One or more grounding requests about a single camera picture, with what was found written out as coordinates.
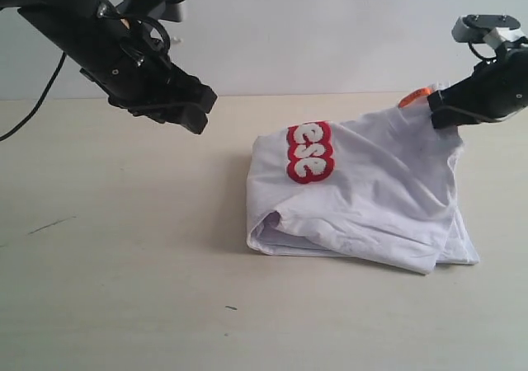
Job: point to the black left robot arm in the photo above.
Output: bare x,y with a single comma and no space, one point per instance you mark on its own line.
89,31

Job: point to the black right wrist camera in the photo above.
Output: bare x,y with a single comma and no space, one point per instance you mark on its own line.
492,30

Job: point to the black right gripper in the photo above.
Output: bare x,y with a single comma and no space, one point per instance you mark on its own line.
492,93

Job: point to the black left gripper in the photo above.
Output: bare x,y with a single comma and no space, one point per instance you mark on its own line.
145,82

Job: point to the white t-shirt red lettering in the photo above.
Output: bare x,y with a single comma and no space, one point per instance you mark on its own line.
378,188

